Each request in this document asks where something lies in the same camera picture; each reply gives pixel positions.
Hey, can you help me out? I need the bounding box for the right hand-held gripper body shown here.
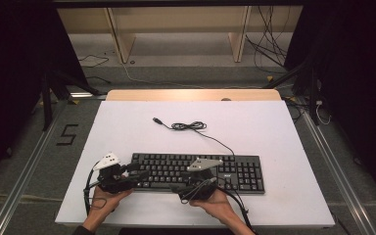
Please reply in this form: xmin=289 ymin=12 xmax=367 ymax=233
xmin=169 ymin=157 xmax=225 ymax=202

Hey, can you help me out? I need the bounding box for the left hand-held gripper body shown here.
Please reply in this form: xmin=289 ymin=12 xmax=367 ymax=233
xmin=92 ymin=151 xmax=135 ymax=195

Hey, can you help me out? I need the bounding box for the black computer keyboard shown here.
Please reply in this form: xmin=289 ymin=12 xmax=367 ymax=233
xmin=130 ymin=152 xmax=266 ymax=196

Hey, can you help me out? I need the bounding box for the person's left hand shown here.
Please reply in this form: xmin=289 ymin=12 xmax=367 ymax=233
xmin=88 ymin=186 xmax=134 ymax=221

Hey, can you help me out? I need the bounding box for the person's right hand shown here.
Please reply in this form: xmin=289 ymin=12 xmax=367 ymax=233
xmin=188 ymin=189 xmax=240 ymax=227

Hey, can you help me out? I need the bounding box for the white table cover sheet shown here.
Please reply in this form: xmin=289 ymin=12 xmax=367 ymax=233
xmin=54 ymin=100 xmax=336 ymax=228

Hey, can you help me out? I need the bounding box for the black tape floor mark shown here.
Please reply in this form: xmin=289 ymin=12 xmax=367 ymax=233
xmin=55 ymin=123 xmax=79 ymax=147

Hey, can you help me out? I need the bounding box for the light wooden table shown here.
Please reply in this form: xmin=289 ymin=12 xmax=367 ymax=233
xmin=105 ymin=88 xmax=282 ymax=102

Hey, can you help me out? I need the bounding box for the black metal stand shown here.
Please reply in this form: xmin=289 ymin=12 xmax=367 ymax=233
xmin=39 ymin=67 xmax=103 ymax=132
xmin=262 ymin=48 xmax=322 ymax=127

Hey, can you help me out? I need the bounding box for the black curtain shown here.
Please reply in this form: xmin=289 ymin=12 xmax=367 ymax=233
xmin=0 ymin=0 xmax=90 ymax=189
xmin=283 ymin=0 xmax=376 ymax=210

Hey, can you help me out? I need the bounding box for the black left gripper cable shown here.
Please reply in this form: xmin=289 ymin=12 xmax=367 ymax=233
xmin=82 ymin=160 xmax=108 ymax=217

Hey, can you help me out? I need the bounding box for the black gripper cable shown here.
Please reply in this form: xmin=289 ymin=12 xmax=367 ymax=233
xmin=179 ymin=176 xmax=253 ymax=233
xmin=82 ymin=160 xmax=108 ymax=217

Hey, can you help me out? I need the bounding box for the black keyboard cable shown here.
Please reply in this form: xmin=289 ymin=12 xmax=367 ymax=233
xmin=152 ymin=117 xmax=236 ymax=157

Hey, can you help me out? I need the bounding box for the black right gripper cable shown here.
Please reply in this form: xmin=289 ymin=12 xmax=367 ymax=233
xmin=179 ymin=176 xmax=253 ymax=233

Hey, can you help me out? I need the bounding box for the aluminium floor rail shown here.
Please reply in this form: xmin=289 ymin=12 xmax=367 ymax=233
xmin=301 ymin=103 xmax=376 ymax=235
xmin=0 ymin=101 xmax=67 ymax=235

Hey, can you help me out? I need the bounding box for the thin black floor cable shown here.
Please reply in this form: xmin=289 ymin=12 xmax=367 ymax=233
xmin=77 ymin=54 xmax=111 ymax=84

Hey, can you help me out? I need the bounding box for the short white cable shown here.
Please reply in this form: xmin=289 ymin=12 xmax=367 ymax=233
xmin=314 ymin=100 xmax=333 ymax=126

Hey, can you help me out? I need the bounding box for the bundle of black floor cables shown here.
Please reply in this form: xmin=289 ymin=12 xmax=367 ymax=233
xmin=244 ymin=5 xmax=296 ymax=75

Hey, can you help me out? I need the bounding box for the beige wooden desk frame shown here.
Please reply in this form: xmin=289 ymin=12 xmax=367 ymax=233
xmin=57 ymin=5 xmax=304 ymax=65

